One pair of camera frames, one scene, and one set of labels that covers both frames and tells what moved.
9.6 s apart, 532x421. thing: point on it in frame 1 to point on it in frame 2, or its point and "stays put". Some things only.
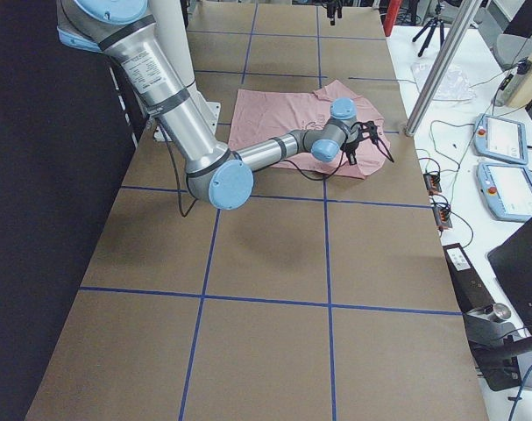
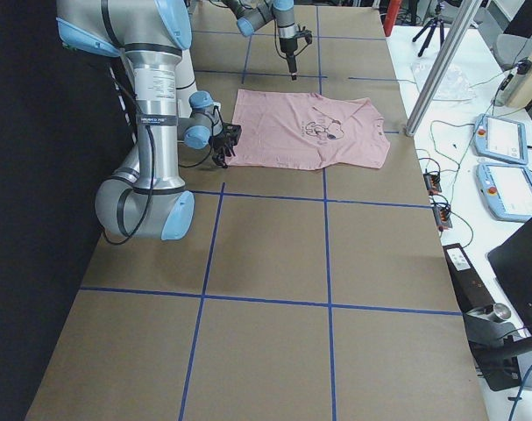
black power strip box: [471, 291] stays put
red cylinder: [391, 13] stays put
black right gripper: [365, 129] to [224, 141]
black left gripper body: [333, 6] to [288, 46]
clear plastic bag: [454, 87] stays put
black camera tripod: [432, 25] stays put
